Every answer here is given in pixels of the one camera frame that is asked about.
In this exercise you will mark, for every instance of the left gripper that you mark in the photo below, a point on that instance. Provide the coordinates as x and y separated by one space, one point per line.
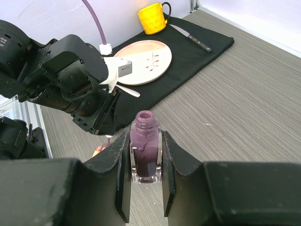
101 122

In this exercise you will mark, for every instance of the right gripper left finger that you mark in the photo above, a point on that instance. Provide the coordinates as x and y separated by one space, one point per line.
66 191

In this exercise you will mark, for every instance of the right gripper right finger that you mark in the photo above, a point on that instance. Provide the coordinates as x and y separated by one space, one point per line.
228 193

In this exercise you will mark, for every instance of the purple nail polish bottle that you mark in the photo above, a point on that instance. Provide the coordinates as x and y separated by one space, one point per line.
146 147

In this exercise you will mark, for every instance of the white nail polish cap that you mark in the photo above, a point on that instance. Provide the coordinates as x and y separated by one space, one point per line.
108 140

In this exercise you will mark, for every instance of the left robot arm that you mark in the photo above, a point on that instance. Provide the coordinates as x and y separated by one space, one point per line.
69 75

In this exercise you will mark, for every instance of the mannequin hand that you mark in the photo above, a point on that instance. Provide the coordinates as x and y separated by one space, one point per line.
100 148

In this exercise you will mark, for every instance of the silver fork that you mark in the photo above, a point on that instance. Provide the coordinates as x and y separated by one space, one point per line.
129 91

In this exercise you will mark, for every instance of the pink cream plate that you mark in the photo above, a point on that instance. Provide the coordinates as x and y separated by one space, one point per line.
150 59

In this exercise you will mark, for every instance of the yellow mug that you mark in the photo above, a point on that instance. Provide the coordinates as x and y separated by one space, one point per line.
152 17

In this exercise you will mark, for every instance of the black cloth mat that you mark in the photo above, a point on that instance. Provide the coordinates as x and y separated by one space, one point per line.
187 60

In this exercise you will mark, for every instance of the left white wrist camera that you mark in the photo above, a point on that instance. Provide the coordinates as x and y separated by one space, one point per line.
116 66

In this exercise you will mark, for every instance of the black handled knife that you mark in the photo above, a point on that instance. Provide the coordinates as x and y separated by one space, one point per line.
193 39

